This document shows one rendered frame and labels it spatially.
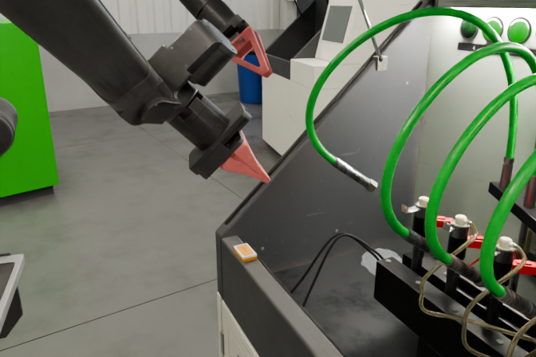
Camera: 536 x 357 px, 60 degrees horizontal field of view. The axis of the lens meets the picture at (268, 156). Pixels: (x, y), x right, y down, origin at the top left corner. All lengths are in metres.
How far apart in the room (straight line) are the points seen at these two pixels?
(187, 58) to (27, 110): 3.29
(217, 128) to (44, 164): 3.37
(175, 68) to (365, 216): 0.77
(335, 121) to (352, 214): 0.25
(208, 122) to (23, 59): 3.21
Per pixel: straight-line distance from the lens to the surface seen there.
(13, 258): 0.87
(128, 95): 0.47
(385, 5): 3.78
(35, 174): 3.92
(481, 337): 0.77
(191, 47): 0.55
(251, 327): 0.96
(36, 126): 3.83
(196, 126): 0.58
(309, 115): 0.81
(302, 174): 1.05
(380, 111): 1.13
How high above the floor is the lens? 1.43
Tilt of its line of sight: 18 degrees down
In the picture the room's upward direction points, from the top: straight up
